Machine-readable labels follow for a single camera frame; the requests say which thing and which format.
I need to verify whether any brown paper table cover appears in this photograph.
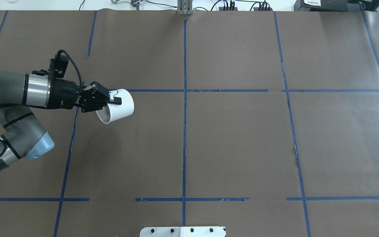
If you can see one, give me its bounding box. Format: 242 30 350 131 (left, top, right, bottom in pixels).
0 9 379 237

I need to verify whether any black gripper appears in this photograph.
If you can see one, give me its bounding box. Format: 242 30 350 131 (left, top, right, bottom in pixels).
76 81 122 113

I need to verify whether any black braided camera cable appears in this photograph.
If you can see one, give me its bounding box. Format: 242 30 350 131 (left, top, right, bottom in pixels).
57 49 85 89

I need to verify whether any black device top right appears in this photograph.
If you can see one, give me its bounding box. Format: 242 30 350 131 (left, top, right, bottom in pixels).
293 0 379 12

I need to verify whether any white smiley face mug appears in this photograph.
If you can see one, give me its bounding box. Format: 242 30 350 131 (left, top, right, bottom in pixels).
96 89 135 124

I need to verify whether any grey metal post bracket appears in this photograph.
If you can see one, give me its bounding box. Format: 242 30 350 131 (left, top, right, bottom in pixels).
176 0 194 15

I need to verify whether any white metal base plate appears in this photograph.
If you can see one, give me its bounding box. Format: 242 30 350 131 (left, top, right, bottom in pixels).
139 226 227 237

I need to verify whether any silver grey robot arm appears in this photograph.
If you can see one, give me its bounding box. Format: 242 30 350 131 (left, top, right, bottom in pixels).
0 69 134 171

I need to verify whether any black cable plugs cluster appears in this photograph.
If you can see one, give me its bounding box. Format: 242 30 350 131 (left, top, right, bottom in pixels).
209 0 273 12

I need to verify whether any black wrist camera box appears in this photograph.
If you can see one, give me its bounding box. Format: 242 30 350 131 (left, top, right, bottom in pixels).
48 54 69 79

